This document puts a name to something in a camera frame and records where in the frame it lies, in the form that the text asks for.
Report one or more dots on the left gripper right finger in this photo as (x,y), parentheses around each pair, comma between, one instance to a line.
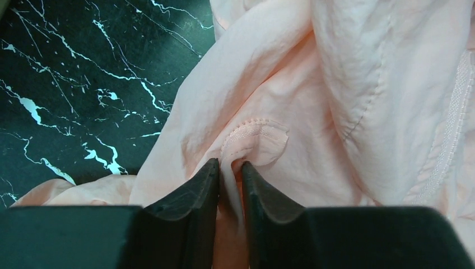
(284,234)

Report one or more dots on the pink jacket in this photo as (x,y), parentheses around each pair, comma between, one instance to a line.
(336,103)

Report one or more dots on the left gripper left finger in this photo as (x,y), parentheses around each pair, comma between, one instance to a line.
(176,231)

